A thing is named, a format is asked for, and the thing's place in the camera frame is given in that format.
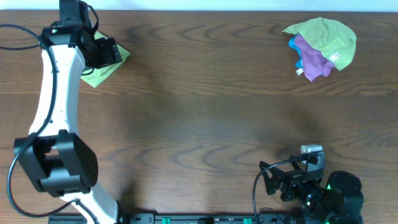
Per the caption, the light green cloth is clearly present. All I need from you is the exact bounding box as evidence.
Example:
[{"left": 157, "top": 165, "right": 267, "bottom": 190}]
[{"left": 81, "top": 32, "right": 130, "bottom": 88}]

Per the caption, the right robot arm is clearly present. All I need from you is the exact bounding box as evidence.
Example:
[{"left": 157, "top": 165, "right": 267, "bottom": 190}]
[{"left": 259, "top": 159, "right": 364, "bottom": 224}]

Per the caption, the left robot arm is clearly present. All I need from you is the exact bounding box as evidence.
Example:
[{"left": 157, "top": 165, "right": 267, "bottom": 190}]
[{"left": 13, "top": 25, "right": 122, "bottom": 223}]

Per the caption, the purple cloth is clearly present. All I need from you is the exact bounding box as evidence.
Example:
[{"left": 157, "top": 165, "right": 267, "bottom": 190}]
[{"left": 294, "top": 34, "right": 335, "bottom": 82}]

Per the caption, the blue cloth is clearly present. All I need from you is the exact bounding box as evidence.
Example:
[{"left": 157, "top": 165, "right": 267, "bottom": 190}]
[{"left": 288, "top": 35, "right": 303, "bottom": 68}]

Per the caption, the olive green cloth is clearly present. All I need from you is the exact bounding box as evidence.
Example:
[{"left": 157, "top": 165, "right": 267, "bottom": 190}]
[{"left": 283, "top": 17, "right": 357, "bottom": 70}]

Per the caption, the right black cable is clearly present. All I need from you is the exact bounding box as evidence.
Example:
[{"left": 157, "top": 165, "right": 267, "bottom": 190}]
[{"left": 252, "top": 154, "right": 318, "bottom": 224}]

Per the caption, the black cable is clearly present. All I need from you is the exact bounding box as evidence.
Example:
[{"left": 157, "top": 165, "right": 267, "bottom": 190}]
[
  {"left": 252, "top": 154, "right": 318, "bottom": 224},
  {"left": 0, "top": 4, "right": 100, "bottom": 224}
]

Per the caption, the left black cable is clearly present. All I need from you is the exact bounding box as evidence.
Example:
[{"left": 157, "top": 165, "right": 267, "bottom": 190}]
[{"left": 0, "top": 4, "right": 100, "bottom": 224}]

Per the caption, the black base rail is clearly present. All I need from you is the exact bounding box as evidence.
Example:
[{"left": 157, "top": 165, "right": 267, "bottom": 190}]
[{"left": 47, "top": 212, "right": 364, "bottom": 224}]

